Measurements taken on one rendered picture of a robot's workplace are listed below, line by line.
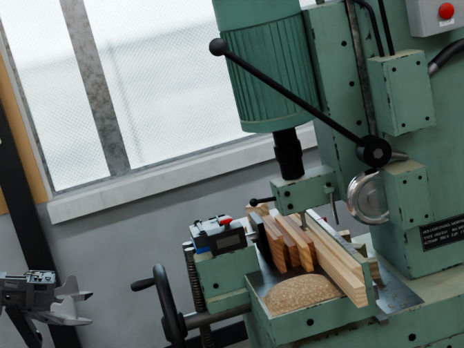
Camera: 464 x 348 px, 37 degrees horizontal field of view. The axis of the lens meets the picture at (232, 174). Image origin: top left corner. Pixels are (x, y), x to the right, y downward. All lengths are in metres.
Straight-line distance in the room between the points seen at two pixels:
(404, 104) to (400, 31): 0.16
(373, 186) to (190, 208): 1.55
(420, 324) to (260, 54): 0.64
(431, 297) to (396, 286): 0.10
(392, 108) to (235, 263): 0.47
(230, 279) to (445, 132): 0.55
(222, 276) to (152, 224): 1.40
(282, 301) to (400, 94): 0.45
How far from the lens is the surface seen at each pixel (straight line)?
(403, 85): 1.37
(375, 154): 1.40
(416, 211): 1.42
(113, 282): 2.94
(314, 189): 1.51
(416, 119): 1.39
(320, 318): 1.35
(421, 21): 1.40
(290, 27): 1.41
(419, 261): 1.57
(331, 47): 1.44
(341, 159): 1.48
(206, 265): 1.50
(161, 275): 1.50
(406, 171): 1.39
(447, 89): 1.50
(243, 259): 1.51
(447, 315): 1.51
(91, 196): 2.77
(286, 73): 1.40
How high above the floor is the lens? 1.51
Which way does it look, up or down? 15 degrees down
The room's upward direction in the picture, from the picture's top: 14 degrees counter-clockwise
